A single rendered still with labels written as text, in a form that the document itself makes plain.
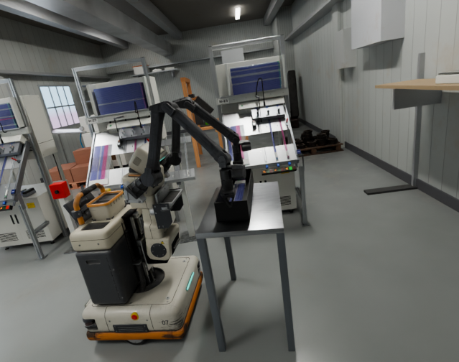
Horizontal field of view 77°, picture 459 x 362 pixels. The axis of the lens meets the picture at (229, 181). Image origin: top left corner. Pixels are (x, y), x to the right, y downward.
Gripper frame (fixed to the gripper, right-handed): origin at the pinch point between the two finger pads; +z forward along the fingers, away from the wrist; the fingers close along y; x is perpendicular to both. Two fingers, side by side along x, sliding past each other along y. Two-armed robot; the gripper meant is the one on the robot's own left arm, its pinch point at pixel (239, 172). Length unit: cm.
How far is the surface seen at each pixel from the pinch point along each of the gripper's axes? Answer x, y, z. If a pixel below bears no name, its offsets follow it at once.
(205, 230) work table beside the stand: 14, -61, 11
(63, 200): 201, 71, 33
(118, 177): 132, 72, 15
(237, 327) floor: 9, -46, 91
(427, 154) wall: -193, 149, 47
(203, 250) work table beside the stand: 16, -64, 21
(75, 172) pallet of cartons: 360, 309, 62
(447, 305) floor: -123, -32, 91
